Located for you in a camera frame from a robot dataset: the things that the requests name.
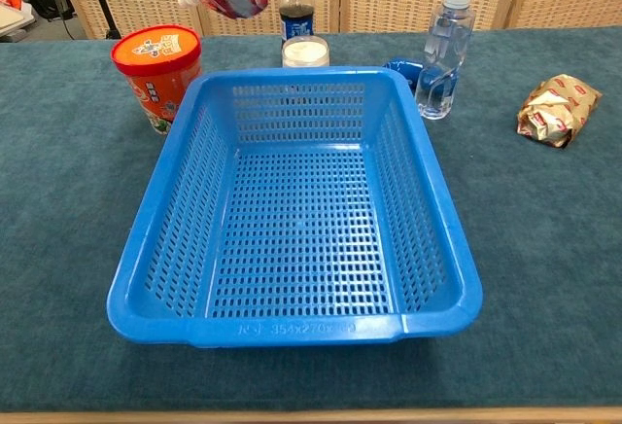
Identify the transparent jar with white lid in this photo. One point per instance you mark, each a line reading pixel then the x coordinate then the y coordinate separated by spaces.
pixel 305 52

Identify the red instant noodle cup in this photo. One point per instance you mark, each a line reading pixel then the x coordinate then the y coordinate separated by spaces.
pixel 155 83

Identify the blue perforated plastic basket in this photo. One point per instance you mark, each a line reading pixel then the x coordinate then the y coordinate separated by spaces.
pixel 301 229

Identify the blue wrapped snack packet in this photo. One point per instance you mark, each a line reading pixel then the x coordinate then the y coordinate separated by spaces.
pixel 401 68

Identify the cola bottle with blue cap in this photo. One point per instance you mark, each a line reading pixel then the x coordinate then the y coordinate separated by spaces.
pixel 296 20

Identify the clear water bottle white cap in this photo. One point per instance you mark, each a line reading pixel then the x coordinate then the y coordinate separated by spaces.
pixel 444 54

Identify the teal felt table mat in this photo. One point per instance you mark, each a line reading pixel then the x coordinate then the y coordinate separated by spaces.
pixel 73 249

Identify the gold red-print snack packet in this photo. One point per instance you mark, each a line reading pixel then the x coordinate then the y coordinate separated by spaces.
pixel 554 110

